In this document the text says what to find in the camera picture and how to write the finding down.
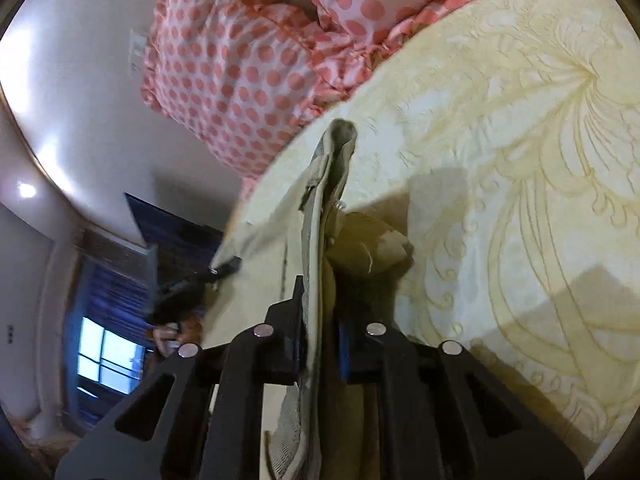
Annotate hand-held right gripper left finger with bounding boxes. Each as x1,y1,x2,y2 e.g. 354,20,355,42
54,275,307,480

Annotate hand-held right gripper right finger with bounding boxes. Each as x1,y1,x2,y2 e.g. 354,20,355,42
337,310,586,480

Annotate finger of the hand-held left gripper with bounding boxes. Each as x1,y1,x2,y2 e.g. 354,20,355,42
207,257,244,279

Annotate beige pants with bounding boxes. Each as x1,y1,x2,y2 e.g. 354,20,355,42
207,119,416,480

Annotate person's left hand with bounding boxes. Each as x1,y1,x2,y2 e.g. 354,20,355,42
152,316,205,357

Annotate dark blue board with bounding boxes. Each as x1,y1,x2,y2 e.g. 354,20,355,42
124,191,224,286

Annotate blue curtain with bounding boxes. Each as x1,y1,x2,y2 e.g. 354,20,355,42
62,255,156,411

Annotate window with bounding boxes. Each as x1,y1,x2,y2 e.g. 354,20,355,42
75,316,148,396

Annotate yellow floral bed sheet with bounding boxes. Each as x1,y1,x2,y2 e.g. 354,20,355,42
220,0,640,480

